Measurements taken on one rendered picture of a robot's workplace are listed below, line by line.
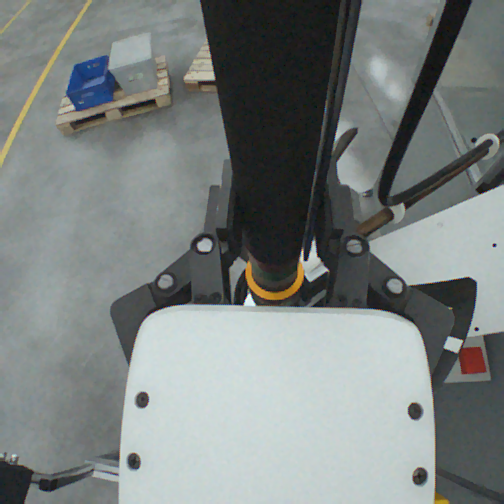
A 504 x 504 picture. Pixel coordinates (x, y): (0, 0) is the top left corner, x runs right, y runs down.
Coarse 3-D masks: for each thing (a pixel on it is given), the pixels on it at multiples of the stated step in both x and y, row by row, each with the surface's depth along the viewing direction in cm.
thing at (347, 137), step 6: (348, 132) 48; (354, 132) 44; (342, 138) 50; (348, 138) 46; (342, 144) 48; (348, 144) 45; (336, 150) 50; (342, 150) 46; (336, 156) 47; (336, 162) 46; (306, 222) 57
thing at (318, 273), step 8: (312, 248) 25; (304, 272) 24; (312, 272) 24; (320, 272) 24; (304, 280) 24; (312, 280) 24; (320, 280) 25; (304, 288) 26; (312, 288) 25; (320, 288) 25; (248, 296) 32; (304, 296) 25; (312, 296) 26; (248, 304) 32; (296, 304) 30; (304, 304) 30
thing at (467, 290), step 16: (416, 288) 40; (432, 288) 38; (448, 288) 36; (464, 288) 35; (320, 304) 47; (464, 304) 33; (464, 320) 31; (464, 336) 30; (448, 352) 29; (448, 368) 28; (432, 384) 28
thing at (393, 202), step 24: (456, 0) 9; (456, 24) 9; (432, 48) 11; (432, 72) 11; (408, 120) 14; (408, 144) 16; (480, 144) 28; (384, 168) 18; (456, 168) 27; (384, 192) 20; (408, 192) 25
